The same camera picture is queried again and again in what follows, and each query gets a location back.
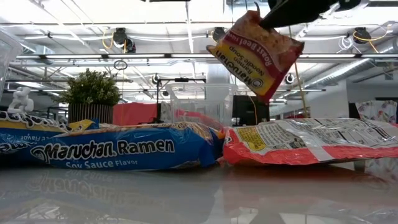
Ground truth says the floral cloth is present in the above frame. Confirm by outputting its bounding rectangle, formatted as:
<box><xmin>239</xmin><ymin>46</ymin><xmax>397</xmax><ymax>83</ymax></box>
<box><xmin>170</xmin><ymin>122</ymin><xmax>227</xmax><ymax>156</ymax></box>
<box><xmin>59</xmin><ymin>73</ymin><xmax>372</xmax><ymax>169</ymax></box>
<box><xmin>356</xmin><ymin>100</ymin><xmax>398</xmax><ymax>125</ymax></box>

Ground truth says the roast beef ramen packet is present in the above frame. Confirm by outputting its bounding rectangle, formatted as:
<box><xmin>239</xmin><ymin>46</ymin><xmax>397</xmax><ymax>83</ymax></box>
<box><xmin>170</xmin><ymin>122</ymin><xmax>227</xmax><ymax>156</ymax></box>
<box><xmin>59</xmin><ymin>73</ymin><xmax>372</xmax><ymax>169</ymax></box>
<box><xmin>206</xmin><ymin>9</ymin><xmax>305</xmax><ymax>103</ymax></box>

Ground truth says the clear plastic bin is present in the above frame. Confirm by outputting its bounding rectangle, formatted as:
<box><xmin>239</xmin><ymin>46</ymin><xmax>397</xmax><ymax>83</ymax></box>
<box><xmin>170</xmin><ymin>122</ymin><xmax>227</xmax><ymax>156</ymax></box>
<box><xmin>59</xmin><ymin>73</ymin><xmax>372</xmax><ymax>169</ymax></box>
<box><xmin>0</xmin><ymin>26</ymin><xmax>25</xmax><ymax>103</ymax></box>
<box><xmin>164</xmin><ymin>82</ymin><xmax>239</xmax><ymax>129</ymax></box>

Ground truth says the blue soy sauce ramen packet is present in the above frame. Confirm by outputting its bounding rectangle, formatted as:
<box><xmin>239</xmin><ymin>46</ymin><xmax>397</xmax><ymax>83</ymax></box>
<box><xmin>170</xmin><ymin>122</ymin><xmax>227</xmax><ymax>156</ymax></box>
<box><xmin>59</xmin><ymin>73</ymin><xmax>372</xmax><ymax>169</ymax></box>
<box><xmin>0</xmin><ymin>110</ymin><xmax>100</xmax><ymax>167</ymax></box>
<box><xmin>29</xmin><ymin>121</ymin><xmax>224</xmax><ymax>171</ymax></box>

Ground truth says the silver ventilation duct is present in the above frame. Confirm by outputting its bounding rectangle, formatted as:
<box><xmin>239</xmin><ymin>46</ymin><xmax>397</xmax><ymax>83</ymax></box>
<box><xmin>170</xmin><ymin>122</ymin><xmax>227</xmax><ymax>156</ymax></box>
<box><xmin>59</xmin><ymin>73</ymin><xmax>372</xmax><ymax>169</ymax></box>
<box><xmin>306</xmin><ymin>46</ymin><xmax>398</xmax><ymax>90</ymax></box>

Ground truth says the white figure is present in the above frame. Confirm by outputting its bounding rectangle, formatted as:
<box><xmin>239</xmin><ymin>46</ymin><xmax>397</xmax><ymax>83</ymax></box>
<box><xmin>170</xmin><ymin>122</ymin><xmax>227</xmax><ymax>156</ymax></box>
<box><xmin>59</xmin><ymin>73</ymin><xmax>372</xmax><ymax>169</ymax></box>
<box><xmin>6</xmin><ymin>86</ymin><xmax>34</xmax><ymax>114</ymax></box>

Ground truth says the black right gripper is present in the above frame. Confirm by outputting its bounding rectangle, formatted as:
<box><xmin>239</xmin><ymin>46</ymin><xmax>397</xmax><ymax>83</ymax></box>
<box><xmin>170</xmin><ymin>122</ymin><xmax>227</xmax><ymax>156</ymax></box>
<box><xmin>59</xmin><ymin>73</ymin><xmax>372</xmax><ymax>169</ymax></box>
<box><xmin>259</xmin><ymin>0</ymin><xmax>362</xmax><ymax>30</ymax></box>

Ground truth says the green plant in ribbed pot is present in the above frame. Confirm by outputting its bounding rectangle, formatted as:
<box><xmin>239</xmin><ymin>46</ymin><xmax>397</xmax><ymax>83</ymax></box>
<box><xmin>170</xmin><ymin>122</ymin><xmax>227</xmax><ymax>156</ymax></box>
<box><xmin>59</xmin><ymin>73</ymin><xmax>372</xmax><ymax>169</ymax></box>
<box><xmin>58</xmin><ymin>68</ymin><xmax>124</xmax><ymax>124</ymax></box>

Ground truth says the yellow cable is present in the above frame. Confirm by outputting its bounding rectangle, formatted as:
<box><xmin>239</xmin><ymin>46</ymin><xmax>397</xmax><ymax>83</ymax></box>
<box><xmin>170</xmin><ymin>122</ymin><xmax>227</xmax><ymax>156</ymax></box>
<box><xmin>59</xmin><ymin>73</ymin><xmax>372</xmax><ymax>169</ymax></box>
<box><xmin>294</xmin><ymin>62</ymin><xmax>309</xmax><ymax>118</ymax></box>

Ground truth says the red panel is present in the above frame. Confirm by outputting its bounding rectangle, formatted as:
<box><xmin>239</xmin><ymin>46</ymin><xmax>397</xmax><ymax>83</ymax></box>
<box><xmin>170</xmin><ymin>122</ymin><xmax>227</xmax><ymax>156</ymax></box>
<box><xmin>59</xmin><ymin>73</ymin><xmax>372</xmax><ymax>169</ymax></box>
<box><xmin>113</xmin><ymin>102</ymin><xmax>159</xmax><ymax>126</ymax></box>

